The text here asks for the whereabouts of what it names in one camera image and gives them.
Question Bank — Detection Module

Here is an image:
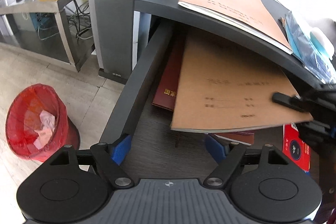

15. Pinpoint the brown notebook from drawer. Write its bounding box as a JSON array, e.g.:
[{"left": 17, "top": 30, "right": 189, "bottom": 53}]
[{"left": 171, "top": 28, "right": 313, "bottom": 134}]

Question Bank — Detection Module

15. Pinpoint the red card package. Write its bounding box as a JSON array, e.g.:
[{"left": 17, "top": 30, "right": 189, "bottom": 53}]
[{"left": 282, "top": 123, "right": 311, "bottom": 173}]

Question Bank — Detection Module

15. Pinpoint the dark red book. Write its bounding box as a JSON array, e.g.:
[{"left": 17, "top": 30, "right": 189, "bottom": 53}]
[{"left": 152, "top": 42, "right": 255, "bottom": 145}]

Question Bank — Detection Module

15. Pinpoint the white round container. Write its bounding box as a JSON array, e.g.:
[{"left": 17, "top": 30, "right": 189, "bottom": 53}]
[{"left": 310, "top": 27, "right": 335, "bottom": 60}]

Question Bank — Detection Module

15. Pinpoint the red waste bin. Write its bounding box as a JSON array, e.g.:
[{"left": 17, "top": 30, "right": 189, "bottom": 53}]
[{"left": 5, "top": 84, "right": 80, "bottom": 162}]

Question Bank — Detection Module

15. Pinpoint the blue plastic bag stack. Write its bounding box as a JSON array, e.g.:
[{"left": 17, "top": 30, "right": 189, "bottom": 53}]
[{"left": 281, "top": 11, "right": 335, "bottom": 84}]

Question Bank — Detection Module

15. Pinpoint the metal side table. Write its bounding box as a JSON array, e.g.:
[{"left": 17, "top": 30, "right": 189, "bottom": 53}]
[{"left": 1, "top": 0, "right": 95, "bottom": 72}]

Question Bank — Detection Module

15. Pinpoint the brown notebook on desk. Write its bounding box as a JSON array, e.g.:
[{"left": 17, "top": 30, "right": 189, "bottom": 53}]
[{"left": 178, "top": 0, "right": 293, "bottom": 55}]

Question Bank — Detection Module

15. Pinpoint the black desk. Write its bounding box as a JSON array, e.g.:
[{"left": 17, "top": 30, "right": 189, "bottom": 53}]
[{"left": 135, "top": 0, "right": 335, "bottom": 91}]

